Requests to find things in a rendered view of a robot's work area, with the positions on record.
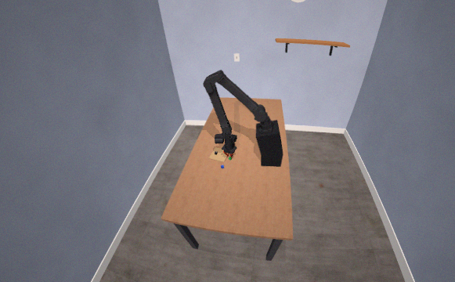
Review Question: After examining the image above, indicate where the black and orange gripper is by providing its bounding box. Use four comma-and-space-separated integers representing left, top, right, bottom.
222, 143, 237, 158

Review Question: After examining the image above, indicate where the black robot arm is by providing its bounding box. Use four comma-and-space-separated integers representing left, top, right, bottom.
203, 70, 274, 148

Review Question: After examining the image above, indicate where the tan square mat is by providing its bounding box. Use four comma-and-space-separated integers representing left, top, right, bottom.
209, 147, 227, 162

